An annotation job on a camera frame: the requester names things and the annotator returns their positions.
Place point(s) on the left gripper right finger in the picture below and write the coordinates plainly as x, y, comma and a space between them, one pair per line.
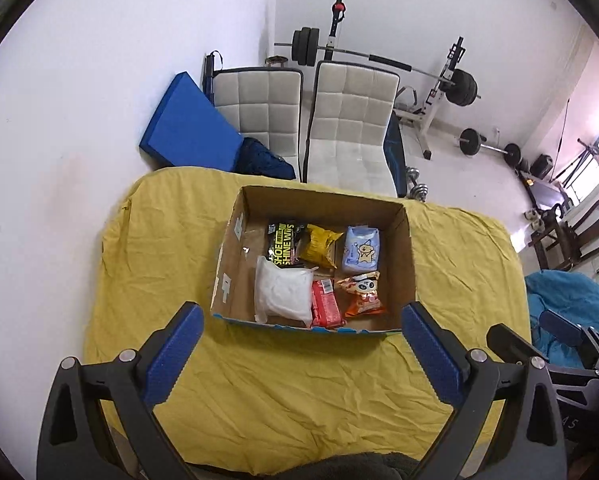
528, 442

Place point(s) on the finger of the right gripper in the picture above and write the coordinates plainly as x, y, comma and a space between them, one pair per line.
511, 347
585, 340

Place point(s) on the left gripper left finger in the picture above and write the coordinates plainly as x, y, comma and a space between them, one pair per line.
75, 441

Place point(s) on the orange panda snack bag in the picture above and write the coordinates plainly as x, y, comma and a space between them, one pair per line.
363, 292

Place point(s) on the red snack pack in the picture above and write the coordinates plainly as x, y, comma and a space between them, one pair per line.
326, 313

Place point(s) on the white soft pouch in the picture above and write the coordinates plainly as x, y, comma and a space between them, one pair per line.
282, 292

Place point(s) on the teal blanket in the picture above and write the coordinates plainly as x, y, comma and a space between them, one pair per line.
572, 295

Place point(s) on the dark wooden chair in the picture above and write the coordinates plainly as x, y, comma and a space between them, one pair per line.
560, 245

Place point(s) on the blue tissue pack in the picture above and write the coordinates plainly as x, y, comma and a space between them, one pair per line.
361, 250

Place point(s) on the chrome dumbbell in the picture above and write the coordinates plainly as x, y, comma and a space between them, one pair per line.
416, 190

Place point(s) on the floor barbell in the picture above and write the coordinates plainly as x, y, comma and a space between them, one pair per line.
471, 143

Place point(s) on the yellow snack bag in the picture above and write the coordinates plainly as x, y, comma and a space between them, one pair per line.
318, 245

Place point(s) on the cardboard box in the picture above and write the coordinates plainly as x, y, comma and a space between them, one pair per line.
245, 240

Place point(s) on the black blue weight bench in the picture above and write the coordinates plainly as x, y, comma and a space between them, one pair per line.
395, 156

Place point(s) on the white barbell rack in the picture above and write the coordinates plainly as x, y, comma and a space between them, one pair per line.
420, 118

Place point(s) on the rack barbell with plates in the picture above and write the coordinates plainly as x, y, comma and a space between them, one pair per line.
459, 86

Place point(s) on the right white quilted chair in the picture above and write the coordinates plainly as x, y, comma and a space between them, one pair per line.
352, 107

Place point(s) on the white quilted chair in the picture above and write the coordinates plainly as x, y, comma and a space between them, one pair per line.
264, 103
352, 107

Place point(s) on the dark blue cloth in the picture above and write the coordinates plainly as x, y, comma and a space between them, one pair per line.
257, 160

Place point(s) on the blue foam mat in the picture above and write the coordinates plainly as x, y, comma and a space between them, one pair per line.
187, 130

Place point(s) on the left white quilted chair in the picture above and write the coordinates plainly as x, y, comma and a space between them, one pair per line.
264, 103

